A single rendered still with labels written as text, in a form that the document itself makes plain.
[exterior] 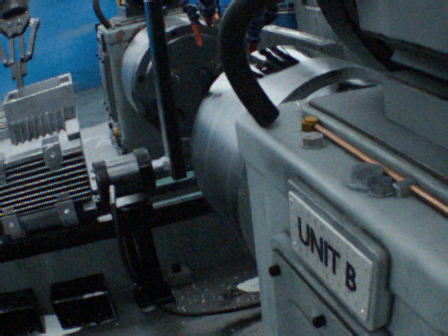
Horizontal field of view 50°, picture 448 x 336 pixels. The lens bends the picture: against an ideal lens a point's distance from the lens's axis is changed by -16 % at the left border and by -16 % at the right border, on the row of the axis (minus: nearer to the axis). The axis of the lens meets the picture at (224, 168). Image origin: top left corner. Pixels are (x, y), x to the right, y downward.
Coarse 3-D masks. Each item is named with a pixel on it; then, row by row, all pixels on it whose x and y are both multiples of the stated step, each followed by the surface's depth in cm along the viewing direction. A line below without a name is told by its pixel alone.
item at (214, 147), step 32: (256, 64) 61; (288, 64) 57; (320, 64) 54; (352, 64) 54; (224, 96) 60; (288, 96) 51; (224, 128) 57; (192, 160) 67; (224, 160) 56; (224, 192) 56; (256, 256) 55
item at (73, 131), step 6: (72, 120) 76; (66, 126) 75; (72, 126) 75; (78, 126) 75; (66, 132) 75; (72, 132) 75; (78, 132) 75; (72, 138) 76; (78, 138) 77; (90, 198) 80; (84, 204) 80; (90, 204) 80; (84, 210) 79; (90, 210) 80; (96, 210) 81; (0, 228) 76; (0, 234) 76
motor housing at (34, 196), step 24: (0, 120) 78; (0, 144) 74; (24, 144) 75; (72, 144) 76; (24, 168) 74; (48, 168) 75; (72, 168) 76; (0, 192) 72; (24, 192) 74; (48, 192) 76; (72, 192) 77; (0, 216) 74; (24, 216) 75; (48, 216) 80
